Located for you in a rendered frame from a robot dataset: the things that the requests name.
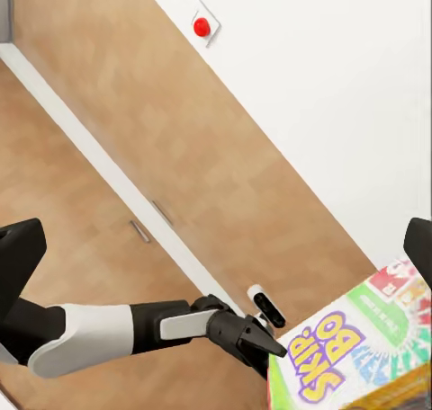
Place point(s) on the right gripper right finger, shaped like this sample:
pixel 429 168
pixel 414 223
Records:
pixel 418 246

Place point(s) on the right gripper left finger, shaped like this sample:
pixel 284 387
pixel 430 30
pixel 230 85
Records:
pixel 22 245

